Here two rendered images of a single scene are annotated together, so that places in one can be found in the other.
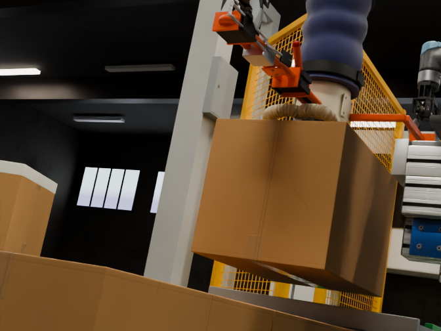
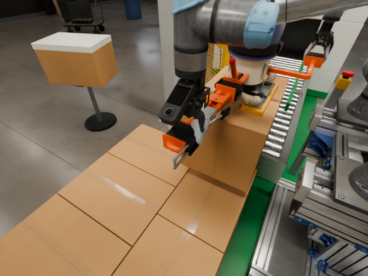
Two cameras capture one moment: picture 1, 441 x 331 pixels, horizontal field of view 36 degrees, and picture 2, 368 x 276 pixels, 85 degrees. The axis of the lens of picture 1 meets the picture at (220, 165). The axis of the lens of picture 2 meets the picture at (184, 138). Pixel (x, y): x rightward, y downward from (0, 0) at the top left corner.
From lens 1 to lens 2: 156 cm
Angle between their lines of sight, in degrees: 54
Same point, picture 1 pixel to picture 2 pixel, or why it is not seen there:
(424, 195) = (311, 215)
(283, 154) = (224, 140)
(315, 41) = not seen: hidden behind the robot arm
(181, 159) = (165, 13)
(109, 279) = not seen: outside the picture
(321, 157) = (248, 149)
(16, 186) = (92, 59)
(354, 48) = (279, 26)
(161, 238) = (166, 57)
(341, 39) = not seen: hidden behind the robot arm
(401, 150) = (304, 191)
